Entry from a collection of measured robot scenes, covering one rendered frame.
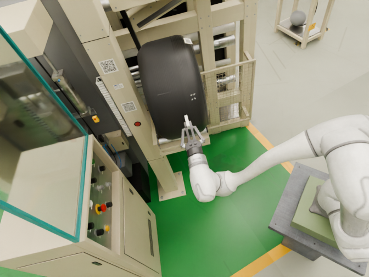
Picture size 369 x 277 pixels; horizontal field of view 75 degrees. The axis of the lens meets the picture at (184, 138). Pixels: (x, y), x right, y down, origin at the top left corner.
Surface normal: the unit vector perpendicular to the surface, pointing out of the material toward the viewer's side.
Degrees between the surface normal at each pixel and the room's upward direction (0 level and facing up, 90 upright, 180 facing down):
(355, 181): 39
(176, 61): 23
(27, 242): 0
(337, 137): 31
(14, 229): 0
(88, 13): 90
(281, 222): 0
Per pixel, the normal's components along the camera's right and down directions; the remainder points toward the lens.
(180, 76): -0.02, 0.04
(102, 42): 0.18, 0.77
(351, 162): -0.63, -0.47
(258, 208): -0.17, -0.59
